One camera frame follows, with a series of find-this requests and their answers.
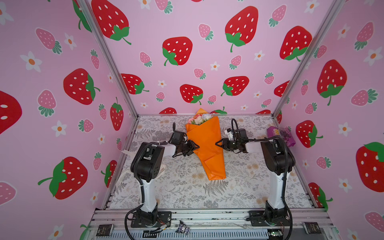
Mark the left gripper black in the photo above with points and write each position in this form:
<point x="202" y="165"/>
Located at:
<point x="191" y="148"/>

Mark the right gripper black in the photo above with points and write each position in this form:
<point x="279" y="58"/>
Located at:
<point x="225" y="142"/>

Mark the orange wrapping paper sheet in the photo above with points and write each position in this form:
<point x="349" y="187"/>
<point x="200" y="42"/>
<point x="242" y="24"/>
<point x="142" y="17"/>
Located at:
<point x="211" y="156"/>

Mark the white blue fake rose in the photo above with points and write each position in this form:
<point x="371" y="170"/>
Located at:
<point x="206" y="117"/>

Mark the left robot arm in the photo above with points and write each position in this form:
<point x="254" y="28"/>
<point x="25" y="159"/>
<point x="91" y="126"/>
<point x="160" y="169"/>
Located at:
<point x="146" y="168"/>

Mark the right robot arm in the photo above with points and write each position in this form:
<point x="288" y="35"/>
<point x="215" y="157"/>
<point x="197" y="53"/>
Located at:
<point x="279" y="161"/>

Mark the clear ribbon strip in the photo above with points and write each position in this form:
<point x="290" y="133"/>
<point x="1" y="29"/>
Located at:
<point x="130" y="156"/>

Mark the purple snack bag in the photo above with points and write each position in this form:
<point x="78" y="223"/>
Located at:
<point x="284" y="133"/>

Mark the small black box right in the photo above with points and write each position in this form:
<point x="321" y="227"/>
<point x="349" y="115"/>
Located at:
<point x="312" y="228"/>

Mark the small black box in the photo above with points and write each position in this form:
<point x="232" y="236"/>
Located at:
<point x="105" y="230"/>
<point x="312" y="228"/>

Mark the small black box left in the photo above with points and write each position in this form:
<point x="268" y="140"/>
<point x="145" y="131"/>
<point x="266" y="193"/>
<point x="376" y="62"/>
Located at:
<point x="105" y="230"/>

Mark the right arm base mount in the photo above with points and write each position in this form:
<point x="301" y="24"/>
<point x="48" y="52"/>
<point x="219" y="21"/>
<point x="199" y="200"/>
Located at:
<point x="269" y="217"/>

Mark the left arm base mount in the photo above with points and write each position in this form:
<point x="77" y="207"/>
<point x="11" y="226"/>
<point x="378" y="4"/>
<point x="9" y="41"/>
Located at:
<point x="154" y="219"/>

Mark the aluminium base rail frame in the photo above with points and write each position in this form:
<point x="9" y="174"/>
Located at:
<point x="216" y="224"/>

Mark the aluminium corner post left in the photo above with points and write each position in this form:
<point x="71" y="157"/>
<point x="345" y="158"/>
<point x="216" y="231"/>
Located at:
<point x="90" y="18"/>

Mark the aluminium corner post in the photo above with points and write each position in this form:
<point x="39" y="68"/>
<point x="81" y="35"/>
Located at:
<point x="324" y="27"/>
<point x="90" y="18"/>

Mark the aluminium corner post right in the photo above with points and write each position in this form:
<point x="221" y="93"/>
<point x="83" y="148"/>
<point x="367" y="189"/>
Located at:
<point x="324" y="27"/>

